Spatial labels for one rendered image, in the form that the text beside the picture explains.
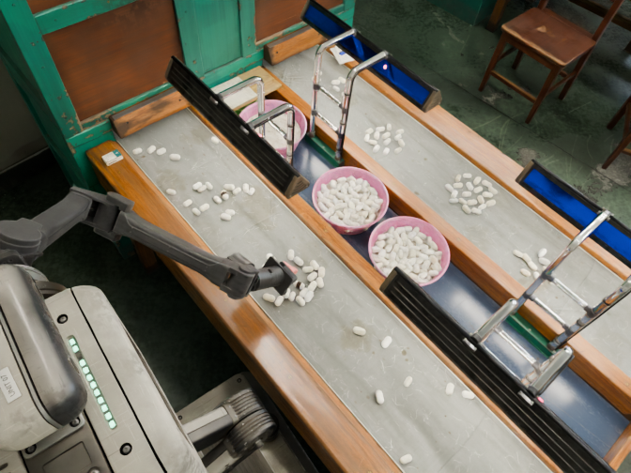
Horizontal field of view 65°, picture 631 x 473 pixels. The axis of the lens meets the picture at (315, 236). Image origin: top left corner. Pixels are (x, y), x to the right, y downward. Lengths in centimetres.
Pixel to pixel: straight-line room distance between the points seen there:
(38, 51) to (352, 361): 127
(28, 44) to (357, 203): 110
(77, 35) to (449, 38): 279
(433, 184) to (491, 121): 155
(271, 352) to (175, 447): 78
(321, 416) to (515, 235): 92
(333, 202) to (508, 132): 181
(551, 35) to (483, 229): 180
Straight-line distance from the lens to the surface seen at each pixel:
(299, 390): 141
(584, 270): 188
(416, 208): 175
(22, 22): 166
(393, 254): 165
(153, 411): 71
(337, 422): 140
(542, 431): 119
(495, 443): 151
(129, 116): 191
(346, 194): 179
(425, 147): 199
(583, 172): 333
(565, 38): 340
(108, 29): 178
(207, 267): 128
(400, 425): 145
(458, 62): 374
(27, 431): 55
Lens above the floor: 212
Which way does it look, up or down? 56 degrees down
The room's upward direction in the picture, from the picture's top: 7 degrees clockwise
